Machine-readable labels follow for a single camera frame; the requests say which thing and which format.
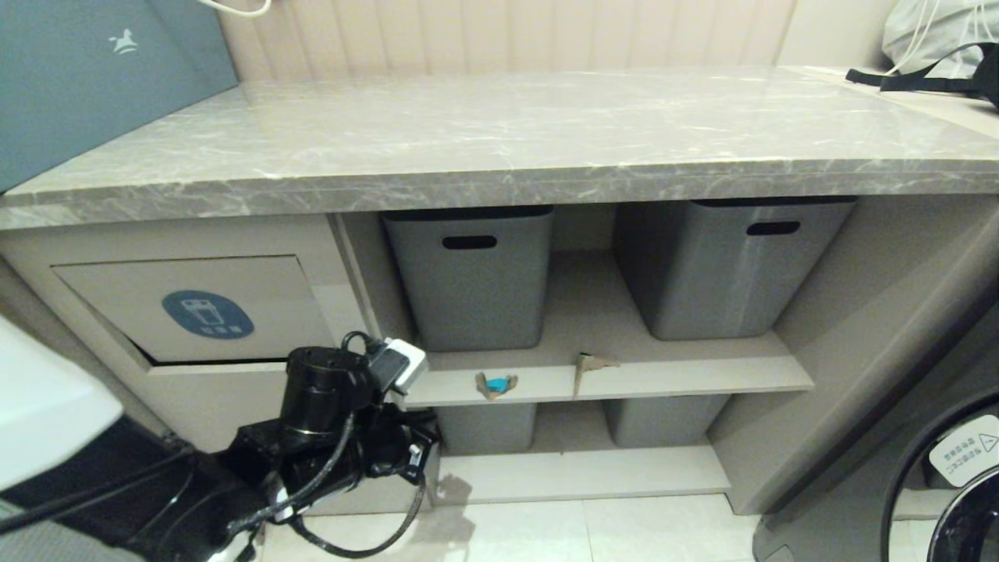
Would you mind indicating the grey plastic storage bin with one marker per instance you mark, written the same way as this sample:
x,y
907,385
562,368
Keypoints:
x,y
663,420
476,297
718,289
484,428

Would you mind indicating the white warning label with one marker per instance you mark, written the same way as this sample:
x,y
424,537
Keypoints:
x,y
964,453

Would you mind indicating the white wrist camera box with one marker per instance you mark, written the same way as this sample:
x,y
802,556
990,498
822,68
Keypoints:
x,y
410,367

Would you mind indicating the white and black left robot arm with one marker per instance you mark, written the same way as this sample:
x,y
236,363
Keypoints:
x,y
47,406

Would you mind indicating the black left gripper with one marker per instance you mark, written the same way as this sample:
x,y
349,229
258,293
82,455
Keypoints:
x,y
382,453

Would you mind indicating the beige trash flap door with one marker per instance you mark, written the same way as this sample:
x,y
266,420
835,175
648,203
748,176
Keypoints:
x,y
117,297

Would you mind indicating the brown torn cardboard scrap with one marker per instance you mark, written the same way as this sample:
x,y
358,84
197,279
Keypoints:
x,y
591,362

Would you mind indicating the beige shelf board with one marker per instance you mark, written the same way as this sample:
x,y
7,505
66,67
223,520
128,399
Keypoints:
x,y
585,472
687,375

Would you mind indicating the beige middle shelf board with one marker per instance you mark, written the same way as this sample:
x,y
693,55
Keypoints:
x,y
687,375

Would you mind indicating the grey fabric bag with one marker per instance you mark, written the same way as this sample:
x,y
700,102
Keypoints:
x,y
929,31

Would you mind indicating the grey washing machine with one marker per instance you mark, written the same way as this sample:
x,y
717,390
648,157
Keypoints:
x,y
819,523

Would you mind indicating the blue-faced torn cardboard scrap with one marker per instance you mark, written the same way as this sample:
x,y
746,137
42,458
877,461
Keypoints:
x,y
496,385

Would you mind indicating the blue round bin sticker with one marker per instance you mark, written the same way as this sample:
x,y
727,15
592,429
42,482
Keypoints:
x,y
207,314

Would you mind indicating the beige cabinet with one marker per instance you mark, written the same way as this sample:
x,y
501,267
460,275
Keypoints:
x,y
858,312

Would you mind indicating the washing machine glass door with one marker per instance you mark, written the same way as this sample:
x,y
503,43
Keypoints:
x,y
968,531

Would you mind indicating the teal box with horse logo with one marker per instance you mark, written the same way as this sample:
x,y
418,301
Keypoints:
x,y
78,94

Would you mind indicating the beige bottom shelf board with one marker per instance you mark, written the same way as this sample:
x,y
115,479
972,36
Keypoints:
x,y
585,472

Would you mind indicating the grey ribbed panel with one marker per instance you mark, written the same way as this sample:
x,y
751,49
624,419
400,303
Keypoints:
x,y
47,546

